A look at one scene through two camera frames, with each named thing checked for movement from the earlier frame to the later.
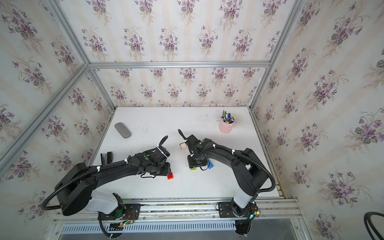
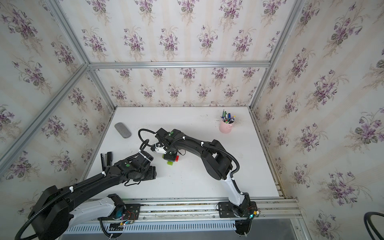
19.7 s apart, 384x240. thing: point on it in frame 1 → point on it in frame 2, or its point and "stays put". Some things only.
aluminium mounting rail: x=270 y=209 stays put
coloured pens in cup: x=227 y=118 stays put
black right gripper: x=191 y=164 → x=169 y=158
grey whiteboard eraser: x=120 y=126 stays put
